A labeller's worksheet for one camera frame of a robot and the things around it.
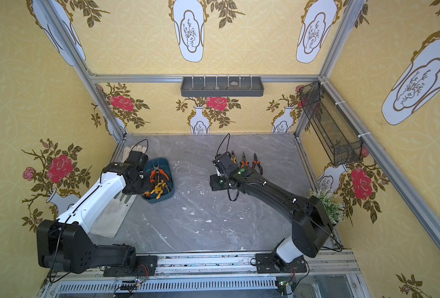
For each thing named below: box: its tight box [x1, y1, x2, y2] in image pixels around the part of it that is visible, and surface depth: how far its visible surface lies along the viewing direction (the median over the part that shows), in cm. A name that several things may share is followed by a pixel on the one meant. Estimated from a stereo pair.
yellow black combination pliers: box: [149, 179, 170, 200], surface depth 90 cm
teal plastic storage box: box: [141, 157, 175, 204], surface depth 99 cm
